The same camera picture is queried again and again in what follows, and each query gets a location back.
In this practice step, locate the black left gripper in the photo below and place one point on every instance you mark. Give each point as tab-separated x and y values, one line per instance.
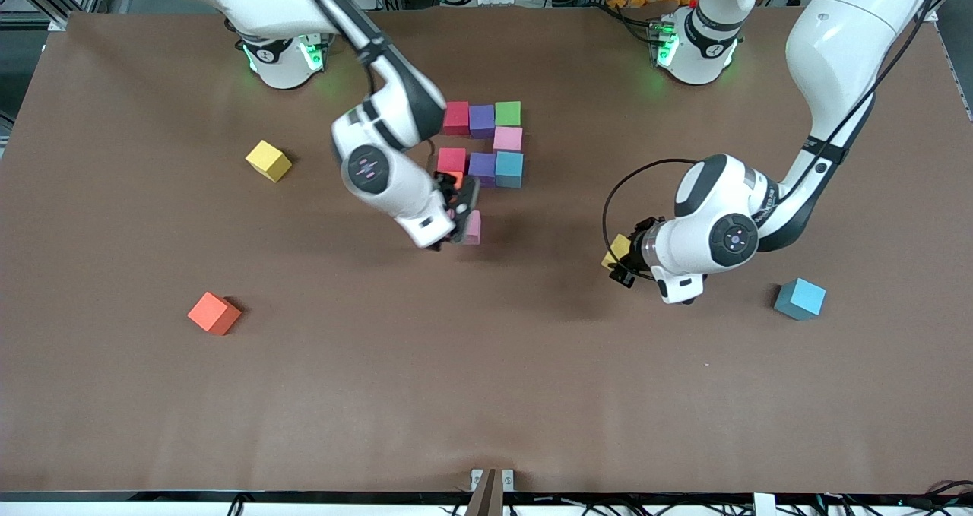
632	253

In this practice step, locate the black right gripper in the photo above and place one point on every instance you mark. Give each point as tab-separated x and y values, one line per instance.
454	197

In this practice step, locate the yellow foam cube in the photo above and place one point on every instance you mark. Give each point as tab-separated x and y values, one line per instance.
617	250
268	160

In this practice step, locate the pink foam cube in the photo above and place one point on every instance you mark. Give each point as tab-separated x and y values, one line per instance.
474	229
508	137

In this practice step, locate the orange foam cube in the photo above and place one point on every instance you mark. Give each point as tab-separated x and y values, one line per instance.
454	180
213	313

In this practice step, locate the red foam cube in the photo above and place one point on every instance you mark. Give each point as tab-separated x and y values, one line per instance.
452	159
457	118

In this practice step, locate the purple foam cube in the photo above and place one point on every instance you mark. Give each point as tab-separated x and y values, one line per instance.
482	121
482	170

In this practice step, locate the cyan foam cube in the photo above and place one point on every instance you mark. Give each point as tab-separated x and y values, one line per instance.
509	169
800	299

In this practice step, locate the green foam cube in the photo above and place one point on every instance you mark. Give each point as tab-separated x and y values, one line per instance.
508	113

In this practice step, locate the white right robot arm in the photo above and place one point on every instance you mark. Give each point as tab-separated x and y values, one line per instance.
395	197

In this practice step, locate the white label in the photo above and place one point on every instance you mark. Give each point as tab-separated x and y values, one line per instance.
764	504

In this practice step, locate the silver metal bracket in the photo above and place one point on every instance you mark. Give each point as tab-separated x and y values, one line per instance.
476	479

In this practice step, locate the brown post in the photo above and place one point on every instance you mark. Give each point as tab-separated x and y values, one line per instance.
486	497

